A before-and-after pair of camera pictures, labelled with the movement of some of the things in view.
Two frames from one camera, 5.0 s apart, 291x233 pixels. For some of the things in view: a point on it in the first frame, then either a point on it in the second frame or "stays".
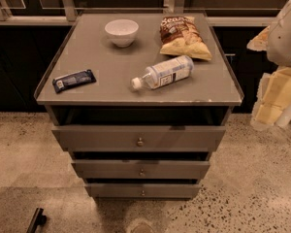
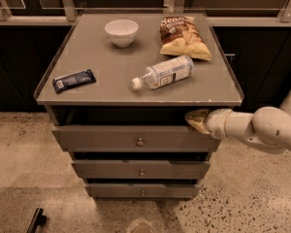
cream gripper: (285, 43) to (216, 122)
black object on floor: (38, 218) stays
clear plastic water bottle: (165, 73) stays
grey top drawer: (137, 139) stays
